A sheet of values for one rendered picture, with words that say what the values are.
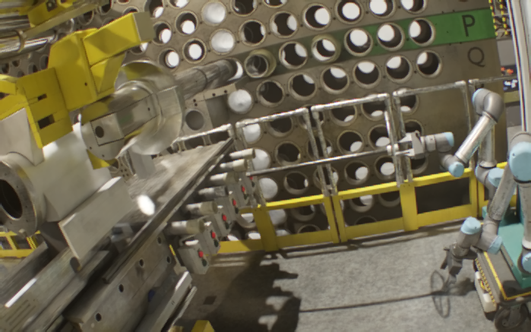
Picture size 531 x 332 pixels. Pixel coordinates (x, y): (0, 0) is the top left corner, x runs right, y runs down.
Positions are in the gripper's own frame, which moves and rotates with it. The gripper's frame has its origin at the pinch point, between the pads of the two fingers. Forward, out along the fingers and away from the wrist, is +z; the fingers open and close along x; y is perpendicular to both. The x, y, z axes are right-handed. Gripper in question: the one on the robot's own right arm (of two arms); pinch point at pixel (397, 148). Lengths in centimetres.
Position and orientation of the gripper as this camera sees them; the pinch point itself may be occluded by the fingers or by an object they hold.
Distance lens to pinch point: 196.0
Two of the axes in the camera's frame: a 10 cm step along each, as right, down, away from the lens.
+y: -3.6, -5.1, -7.8
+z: -9.3, 1.7, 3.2
